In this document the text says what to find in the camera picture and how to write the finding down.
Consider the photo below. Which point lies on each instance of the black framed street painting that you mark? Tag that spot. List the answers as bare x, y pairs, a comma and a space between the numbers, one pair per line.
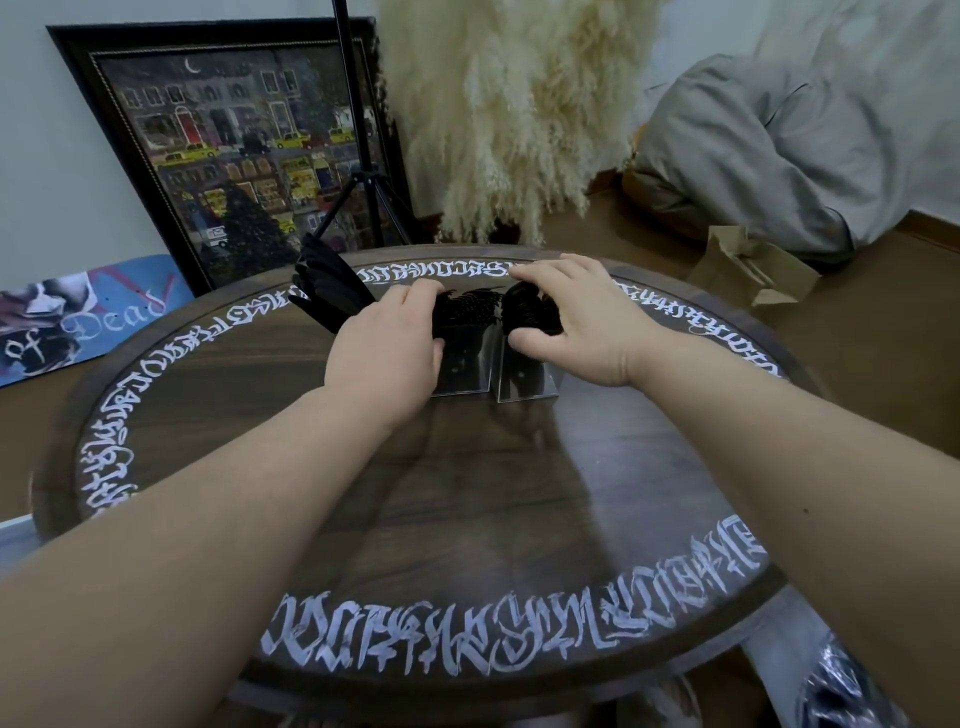
240, 150

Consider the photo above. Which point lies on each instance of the black round figure piece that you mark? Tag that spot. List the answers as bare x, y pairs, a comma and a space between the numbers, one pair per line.
534, 309

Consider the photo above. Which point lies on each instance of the brown paper bag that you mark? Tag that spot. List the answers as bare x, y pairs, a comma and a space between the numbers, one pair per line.
750, 266

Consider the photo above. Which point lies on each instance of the black tripod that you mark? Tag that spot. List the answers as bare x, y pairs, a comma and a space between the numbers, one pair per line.
358, 150

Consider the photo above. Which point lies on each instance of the person's left thumb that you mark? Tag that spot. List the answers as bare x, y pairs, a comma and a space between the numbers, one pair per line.
436, 367

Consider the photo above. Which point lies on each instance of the person's right middle finger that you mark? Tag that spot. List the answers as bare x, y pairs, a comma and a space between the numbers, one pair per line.
581, 260

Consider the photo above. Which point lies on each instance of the person's right thumb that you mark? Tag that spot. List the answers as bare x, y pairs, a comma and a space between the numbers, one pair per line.
536, 345

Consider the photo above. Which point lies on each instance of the black winged bird figure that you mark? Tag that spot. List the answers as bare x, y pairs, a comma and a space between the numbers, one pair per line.
330, 289

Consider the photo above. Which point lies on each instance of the grey bean bag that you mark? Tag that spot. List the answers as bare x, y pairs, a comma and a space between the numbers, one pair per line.
787, 142

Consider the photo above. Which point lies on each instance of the person's right hand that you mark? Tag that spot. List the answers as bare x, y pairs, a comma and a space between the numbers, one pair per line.
600, 330

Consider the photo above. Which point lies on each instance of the cream pampas grass bunch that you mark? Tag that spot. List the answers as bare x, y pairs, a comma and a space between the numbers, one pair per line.
517, 105

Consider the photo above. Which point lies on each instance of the person's left hand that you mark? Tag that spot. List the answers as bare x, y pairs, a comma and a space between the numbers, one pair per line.
379, 352

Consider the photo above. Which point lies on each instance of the person's right forearm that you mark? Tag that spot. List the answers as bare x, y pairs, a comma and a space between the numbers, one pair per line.
810, 487

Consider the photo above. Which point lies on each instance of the person's left forearm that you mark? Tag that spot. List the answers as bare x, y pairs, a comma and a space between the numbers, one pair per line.
172, 547

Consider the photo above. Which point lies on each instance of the blue printed skateboard deck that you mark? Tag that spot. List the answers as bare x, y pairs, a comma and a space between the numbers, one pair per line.
67, 319

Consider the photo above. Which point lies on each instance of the clear acrylic stand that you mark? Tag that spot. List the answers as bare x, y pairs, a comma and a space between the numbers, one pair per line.
469, 367
525, 379

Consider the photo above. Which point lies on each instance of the shiny silver plastic bag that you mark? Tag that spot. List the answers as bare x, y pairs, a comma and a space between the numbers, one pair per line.
847, 686

